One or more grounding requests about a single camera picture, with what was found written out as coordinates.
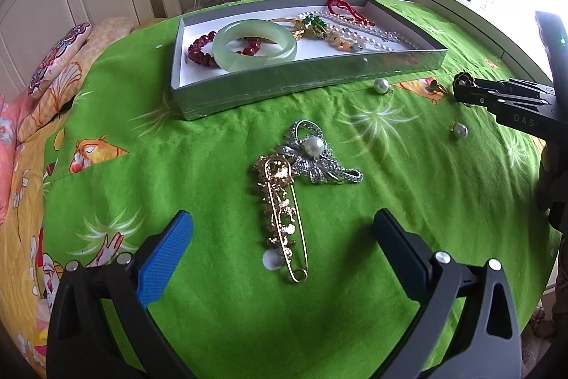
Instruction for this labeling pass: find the black flower brooch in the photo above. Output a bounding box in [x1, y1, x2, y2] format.
[452, 71, 477, 101]

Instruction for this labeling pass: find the pearl earring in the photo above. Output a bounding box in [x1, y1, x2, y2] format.
[450, 122, 469, 140]
[373, 78, 393, 95]

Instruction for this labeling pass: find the yellow orange stone bead bracelet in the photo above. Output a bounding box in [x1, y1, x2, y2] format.
[323, 28, 368, 53]

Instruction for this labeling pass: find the white pearl necklace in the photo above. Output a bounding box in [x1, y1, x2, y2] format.
[294, 10, 423, 51]

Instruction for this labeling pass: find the gold safety pin brooch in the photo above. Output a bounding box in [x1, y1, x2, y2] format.
[253, 154, 309, 284]

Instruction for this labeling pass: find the silver rhinestone pearl brooch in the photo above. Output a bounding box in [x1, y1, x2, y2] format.
[274, 119, 364, 185]

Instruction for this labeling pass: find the red cord gold bead bracelet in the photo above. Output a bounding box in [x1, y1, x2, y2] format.
[326, 0, 377, 28]

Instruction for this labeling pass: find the green jade bangle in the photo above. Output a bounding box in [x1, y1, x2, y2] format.
[212, 19, 297, 72]

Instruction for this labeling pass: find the dark red bead bracelet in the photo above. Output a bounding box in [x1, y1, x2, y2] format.
[187, 29, 263, 69]

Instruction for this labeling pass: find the gold bangle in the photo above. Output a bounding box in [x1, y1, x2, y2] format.
[269, 17, 308, 40]

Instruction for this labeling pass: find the green cartoon bed sheet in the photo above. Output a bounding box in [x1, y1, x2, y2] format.
[43, 0, 560, 378]

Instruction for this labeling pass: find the yellow cartoon bed sheet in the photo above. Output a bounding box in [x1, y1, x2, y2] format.
[0, 17, 166, 375]

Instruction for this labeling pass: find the yellow patterned pillow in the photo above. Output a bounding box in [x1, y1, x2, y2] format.
[17, 16, 134, 142]

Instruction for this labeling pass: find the grey cardboard tray box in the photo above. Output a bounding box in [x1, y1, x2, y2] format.
[170, 0, 447, 120]

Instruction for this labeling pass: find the pink folded quilt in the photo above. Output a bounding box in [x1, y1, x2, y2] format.
[0, 91, 28, 223]

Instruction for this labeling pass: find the embroidered round cushion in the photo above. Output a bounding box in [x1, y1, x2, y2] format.
[28, 22, 92, 100]

